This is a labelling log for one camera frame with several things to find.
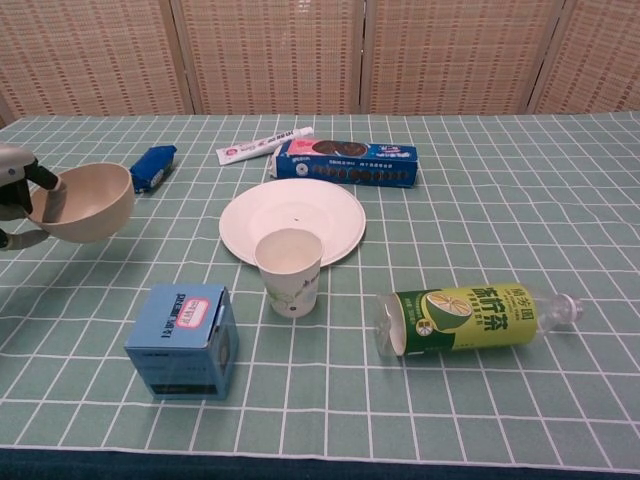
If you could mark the white paper cup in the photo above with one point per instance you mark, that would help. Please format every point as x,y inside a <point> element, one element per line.
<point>290,292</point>

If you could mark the blue cookie box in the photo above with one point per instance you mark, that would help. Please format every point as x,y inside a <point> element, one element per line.
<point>350,170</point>

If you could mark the blue snack packet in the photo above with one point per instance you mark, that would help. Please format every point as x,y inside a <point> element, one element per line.
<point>157,167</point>

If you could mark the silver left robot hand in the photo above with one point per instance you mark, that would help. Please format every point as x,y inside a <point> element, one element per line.
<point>12,170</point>

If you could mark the light blue cardboard box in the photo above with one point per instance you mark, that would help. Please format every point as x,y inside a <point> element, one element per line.
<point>175,350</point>

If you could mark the white toothpaste tube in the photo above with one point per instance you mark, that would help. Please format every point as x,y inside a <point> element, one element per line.
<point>250,148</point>

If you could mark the green label tea bottle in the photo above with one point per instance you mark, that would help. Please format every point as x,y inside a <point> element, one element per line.
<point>475,320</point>

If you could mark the bamboo folding screen panel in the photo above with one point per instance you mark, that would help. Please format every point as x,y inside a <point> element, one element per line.
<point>460,50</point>
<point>600,50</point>
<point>90,50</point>
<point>270,50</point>

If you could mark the white paper plate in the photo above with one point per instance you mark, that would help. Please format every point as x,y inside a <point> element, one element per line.
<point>300,205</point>

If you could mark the green checked tablecloth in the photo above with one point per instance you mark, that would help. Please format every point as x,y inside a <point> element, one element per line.
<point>350,400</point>

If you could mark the beige bowl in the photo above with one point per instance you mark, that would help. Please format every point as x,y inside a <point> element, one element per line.
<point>100,200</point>

